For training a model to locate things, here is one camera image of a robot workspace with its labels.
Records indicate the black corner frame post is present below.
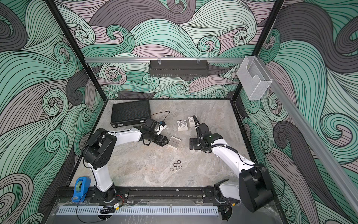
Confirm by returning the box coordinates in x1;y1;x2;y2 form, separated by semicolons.
45;0;108;103

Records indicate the black ribbed briefcase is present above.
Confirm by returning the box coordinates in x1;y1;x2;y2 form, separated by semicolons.
111;100;151;128

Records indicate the blue left clamp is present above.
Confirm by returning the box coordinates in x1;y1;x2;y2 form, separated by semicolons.
71;176;91;203

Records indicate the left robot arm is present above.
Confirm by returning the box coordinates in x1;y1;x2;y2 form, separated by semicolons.
81;118;169;203

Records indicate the black wall tray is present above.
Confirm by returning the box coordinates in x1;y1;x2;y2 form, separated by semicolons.
149;59;209;78

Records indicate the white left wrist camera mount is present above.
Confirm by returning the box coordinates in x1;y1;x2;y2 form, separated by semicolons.
155;121;167;135

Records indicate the clear acrylic wall holder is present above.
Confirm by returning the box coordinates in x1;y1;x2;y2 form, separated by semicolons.
236;56;272;101

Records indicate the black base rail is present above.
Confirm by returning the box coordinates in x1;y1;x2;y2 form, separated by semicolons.
53;186;277;205

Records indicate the white slotted cable duct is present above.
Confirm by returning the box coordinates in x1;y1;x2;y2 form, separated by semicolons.
56;205;219;216

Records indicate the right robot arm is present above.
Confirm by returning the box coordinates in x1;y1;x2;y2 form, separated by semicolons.
190;115;274;212

